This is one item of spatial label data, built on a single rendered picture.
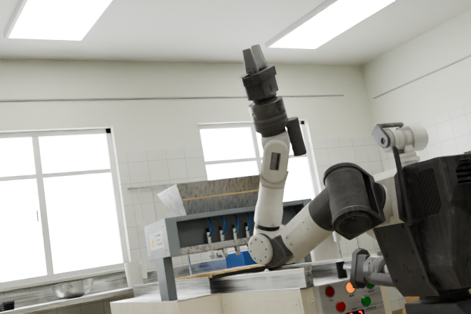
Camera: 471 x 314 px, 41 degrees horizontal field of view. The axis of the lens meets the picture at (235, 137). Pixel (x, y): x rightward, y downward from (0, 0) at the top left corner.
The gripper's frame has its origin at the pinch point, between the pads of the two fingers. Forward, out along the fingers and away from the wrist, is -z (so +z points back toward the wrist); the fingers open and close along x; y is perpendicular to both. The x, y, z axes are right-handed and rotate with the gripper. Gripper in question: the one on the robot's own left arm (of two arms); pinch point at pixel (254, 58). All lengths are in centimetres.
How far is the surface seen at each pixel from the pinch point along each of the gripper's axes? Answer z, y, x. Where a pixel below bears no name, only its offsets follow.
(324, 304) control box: 84, -12, 26
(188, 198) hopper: 62, -89, 70
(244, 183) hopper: 65, -73, 93
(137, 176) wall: 120, -315, 288
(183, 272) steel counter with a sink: 212, -284, 274
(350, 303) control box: 88, -7, 33
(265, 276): 82, -40, 39
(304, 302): 83, -18, 24
